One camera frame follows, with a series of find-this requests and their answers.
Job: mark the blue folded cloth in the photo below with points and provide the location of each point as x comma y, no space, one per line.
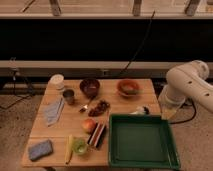
52,111

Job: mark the small grey metal cup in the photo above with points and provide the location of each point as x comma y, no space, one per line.
68,95

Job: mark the green plastic tray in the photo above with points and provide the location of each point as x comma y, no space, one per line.
141,141

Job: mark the yellow banana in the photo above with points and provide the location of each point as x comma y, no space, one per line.
68,154

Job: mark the green plastic cup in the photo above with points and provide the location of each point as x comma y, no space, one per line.
80,146

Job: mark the blue sponge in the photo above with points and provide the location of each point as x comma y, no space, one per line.
40,150

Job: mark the orange bowl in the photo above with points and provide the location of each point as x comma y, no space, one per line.
128,88

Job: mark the dark brown bowl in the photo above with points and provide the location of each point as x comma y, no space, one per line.
89,87

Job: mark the wooden table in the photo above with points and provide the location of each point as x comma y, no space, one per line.
71,119

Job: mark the dark purple grape bunch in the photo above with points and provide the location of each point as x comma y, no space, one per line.
100,108

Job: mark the white lidded container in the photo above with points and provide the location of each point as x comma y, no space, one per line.
57,81

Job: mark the white and black small object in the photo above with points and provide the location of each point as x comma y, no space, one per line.
141,110

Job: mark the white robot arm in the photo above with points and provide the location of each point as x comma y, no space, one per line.
186,81

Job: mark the red apple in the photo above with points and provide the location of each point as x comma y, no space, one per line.
88,125

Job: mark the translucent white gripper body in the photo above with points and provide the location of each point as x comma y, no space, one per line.
170,101

